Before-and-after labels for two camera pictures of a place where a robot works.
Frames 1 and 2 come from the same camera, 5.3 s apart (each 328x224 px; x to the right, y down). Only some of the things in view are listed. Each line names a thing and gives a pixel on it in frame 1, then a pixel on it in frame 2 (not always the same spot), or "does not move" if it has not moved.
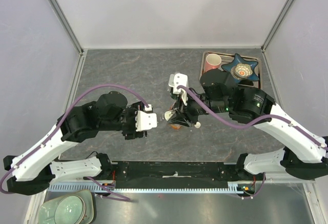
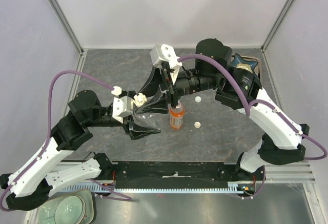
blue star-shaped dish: [239, 59] does not move
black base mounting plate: [174, 171] does not move
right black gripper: [178, 117] → [152, 85]
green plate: [70, 209] does not move
